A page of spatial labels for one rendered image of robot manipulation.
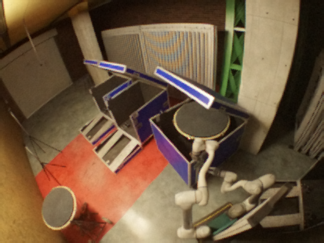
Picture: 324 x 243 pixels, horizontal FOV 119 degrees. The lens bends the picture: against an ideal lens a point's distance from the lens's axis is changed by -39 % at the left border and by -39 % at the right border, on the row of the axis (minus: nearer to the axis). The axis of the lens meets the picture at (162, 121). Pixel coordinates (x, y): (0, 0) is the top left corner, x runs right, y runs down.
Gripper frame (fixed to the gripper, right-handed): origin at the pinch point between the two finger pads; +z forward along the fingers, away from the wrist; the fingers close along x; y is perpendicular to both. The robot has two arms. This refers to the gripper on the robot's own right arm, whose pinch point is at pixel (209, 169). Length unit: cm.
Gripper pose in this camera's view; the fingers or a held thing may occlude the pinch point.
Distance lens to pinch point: 207.2
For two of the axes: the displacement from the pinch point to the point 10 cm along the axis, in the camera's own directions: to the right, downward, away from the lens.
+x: 1.5, 7.2, 6.8
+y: -4.7, 6.6, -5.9
